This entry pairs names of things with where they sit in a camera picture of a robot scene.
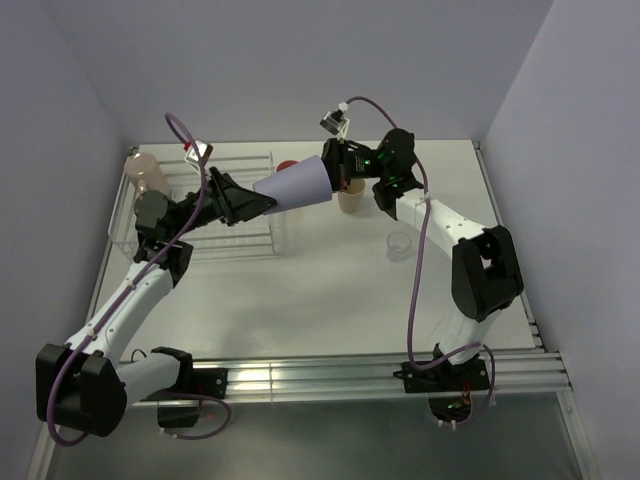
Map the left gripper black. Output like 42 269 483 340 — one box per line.
169 167 278 240

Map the pink ceramic mug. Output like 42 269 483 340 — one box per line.
124 153 171 196

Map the clear acrylic dish rack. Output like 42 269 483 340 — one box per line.
108 145 282 262

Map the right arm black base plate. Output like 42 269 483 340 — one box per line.
393 355 491 394

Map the purple plastic cup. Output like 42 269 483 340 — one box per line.
253 156 333 215

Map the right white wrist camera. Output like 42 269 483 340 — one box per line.
319 102 350 140

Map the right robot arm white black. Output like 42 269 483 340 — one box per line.
322 127 524 390

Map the clear glass near centre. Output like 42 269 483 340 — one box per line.
386 231 413 262

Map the red plastic cup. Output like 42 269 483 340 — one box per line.
276 160 298 172

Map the purple cable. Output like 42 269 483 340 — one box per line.
45 112 234 447
344 96 497 427

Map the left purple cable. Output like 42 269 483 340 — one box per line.
45 112 234 447

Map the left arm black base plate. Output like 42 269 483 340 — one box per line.
190 368 228 400

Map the beige plastic cup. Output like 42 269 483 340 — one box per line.
337 179 366 214

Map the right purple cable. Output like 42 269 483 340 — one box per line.
344 96 497 427

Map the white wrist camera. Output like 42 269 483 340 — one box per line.
183 140 214 170
319 102 350 140

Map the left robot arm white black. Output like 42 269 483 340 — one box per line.
36 168 277 447

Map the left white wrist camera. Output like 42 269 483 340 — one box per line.
183 140 214 170

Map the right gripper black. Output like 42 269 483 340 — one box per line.
295 139 389 197

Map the aluminium mounting rail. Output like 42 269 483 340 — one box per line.
47 289 574 409

